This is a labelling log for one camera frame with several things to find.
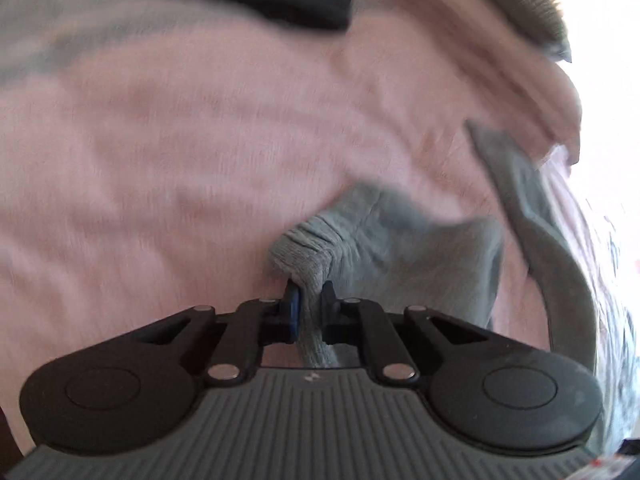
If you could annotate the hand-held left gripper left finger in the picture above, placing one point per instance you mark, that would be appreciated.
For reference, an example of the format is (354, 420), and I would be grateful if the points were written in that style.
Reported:
(294, 306)

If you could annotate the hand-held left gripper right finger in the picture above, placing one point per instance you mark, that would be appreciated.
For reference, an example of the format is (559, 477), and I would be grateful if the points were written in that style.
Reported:
(328, 305)

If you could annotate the grey pants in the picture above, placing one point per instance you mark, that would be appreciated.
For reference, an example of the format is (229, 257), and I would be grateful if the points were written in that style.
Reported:
(400, 255)

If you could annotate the pink grey herringbone bedspread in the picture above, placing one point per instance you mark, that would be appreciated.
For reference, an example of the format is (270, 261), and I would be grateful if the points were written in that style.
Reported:
(150, 160)

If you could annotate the light patterned bed sheet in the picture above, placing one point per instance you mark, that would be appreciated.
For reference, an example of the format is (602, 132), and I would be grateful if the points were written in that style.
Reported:
(617, 320)

